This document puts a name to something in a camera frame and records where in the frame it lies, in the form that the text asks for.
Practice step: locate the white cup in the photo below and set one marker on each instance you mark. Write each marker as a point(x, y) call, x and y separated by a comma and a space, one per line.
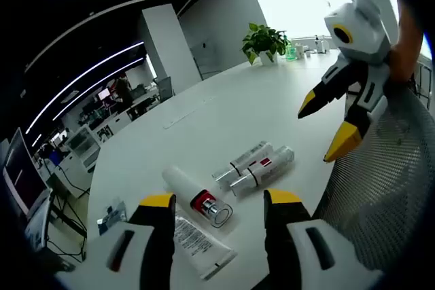
point(301, 50)

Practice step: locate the grey perforated office chair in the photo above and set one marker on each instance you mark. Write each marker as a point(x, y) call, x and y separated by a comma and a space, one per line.
point(391, 184)

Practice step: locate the white skincare bottle red collar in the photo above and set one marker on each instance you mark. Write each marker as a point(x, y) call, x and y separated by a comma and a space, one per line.
point(190, 188)

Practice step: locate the grey swivel chair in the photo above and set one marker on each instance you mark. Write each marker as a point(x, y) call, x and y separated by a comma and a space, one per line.
point(166, 88)

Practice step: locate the white storage cabinet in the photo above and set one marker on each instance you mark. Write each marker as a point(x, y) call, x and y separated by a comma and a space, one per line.
point(83, 154)

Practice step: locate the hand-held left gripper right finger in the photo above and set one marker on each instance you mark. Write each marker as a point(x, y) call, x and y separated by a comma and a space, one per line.
point(299, 239)

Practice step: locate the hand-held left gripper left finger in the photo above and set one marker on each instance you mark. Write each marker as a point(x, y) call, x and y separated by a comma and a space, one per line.
point(146, 235)

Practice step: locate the ceiling light strip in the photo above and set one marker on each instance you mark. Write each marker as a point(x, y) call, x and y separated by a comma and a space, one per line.
point(98, 81)
point(102, 62)

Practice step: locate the green translucent bottle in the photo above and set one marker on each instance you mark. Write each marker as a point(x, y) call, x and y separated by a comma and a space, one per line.
point(290, 53)

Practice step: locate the person's right hand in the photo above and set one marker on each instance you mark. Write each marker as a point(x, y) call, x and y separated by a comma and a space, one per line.
point(402, 62)

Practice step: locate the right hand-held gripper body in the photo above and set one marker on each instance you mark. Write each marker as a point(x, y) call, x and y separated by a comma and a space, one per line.
point(363, 32)

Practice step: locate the potted green plant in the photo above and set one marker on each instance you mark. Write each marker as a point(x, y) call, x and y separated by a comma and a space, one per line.
point(263, 40)

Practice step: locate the white skincare tube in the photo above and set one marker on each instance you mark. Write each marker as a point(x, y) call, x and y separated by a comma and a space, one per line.
point(197, 246)

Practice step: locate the green black foil pouch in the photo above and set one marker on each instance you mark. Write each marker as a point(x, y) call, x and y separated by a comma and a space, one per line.
point(110, 217)

